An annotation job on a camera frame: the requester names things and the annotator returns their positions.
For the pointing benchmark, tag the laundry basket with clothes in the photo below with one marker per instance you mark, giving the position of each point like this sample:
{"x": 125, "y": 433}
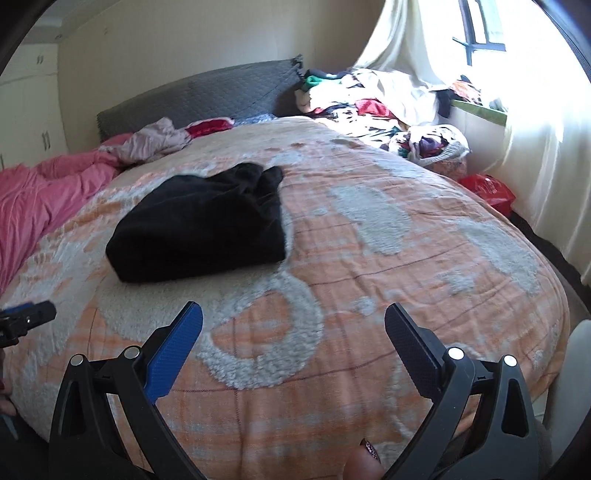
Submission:
{"x": 429, "y": 143}

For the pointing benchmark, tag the red garment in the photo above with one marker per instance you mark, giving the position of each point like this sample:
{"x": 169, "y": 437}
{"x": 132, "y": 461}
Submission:
{"x": 207, "y": 127}

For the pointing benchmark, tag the grey quilted headboard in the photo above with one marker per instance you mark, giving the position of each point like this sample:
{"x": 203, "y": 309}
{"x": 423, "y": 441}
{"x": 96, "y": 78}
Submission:
{"x": 194, "y": 92}

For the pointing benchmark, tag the green window sill cover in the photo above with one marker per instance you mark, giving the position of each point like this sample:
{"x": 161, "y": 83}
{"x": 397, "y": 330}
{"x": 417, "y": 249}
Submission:
{"x": 480, "y": 110}

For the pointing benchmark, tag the black framed window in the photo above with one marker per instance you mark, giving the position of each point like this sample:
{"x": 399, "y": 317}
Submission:
{"x": 489, "y": 23}

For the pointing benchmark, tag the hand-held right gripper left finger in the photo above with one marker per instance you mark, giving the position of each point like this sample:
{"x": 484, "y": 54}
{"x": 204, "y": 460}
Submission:
{"x": 178, "y": 350}

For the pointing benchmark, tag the red plastic bag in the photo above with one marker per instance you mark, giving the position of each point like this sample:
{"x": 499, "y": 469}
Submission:
{"x": 489, "y": 189}

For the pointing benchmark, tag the pile of mixed clothes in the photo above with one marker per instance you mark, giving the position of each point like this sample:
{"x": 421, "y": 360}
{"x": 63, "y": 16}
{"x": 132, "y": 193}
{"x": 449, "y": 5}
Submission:
{"x": 369, "y": 106}

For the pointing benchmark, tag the pink duvet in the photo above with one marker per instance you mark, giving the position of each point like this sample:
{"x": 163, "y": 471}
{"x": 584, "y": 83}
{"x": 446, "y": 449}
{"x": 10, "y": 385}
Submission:
{"x": 41, "y": 194}

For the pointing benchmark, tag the black sweater with orange cuffs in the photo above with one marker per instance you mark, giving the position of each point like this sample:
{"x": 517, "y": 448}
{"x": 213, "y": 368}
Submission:
{"x": 198, "y": 230}

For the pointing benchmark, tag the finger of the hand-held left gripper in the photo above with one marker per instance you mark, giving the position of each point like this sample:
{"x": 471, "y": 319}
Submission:
{"x": 39, "y": 312}

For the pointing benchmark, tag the cream wardrobe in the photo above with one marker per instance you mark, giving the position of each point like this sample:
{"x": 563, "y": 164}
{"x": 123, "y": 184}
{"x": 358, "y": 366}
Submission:
{"x": 23, "y": 115}

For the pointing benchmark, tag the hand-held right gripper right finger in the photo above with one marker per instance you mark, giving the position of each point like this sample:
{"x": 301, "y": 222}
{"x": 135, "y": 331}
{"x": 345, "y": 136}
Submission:
{"x": 411, "y": 348}

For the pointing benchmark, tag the dark navy garment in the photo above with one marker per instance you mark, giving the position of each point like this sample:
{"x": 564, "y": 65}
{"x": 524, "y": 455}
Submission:
{"x": 445, "y": 99}

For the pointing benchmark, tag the lilac crumpled garment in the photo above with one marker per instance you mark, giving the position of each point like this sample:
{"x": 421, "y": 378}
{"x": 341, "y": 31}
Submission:
{"x": 152, "y": 138}

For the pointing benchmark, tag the person's right hand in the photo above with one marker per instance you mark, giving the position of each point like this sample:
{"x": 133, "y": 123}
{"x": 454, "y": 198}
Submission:
{"x": 364, "y": 466}

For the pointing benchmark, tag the orange plaid fleece blanket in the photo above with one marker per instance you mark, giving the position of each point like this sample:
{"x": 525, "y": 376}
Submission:
{"x": 369, "y": 300}

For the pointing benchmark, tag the person's left hand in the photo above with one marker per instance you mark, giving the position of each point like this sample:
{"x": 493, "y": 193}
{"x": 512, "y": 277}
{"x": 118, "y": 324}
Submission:
{"x": 5, "y": 404}

